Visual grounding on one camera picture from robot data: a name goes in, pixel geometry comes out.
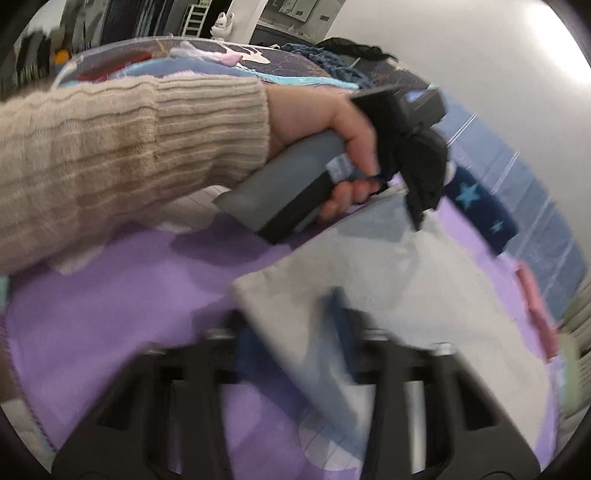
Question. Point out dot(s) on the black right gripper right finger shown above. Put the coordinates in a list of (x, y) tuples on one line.
[(468, 434)]

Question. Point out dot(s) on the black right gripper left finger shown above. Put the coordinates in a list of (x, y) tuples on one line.
[(161, 417)]

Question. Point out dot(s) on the beige grey cloth garment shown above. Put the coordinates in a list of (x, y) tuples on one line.
[(422, 286)]

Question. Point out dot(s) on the beige knit sweater forearm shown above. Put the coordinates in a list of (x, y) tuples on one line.
[(77, 162)]

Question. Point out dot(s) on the person's left hand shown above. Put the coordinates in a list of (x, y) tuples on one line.
[(295, 113)]

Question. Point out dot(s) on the navy star pattern sock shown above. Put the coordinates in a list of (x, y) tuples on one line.
[(482, 209)]

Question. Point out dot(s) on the dark teal knit blanket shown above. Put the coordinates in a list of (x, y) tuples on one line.
[(331, 63)]

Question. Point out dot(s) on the black garment on bed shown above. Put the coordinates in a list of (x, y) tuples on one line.
[(343, 46)]

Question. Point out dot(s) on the purple floral bed sheet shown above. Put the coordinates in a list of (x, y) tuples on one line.
[(71, 324)]

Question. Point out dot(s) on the pink folded garment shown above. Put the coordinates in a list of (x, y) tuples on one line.
[(538, 313)]

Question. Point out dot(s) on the blue plaid quilt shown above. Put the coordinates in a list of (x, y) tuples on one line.
[(545, 240)]

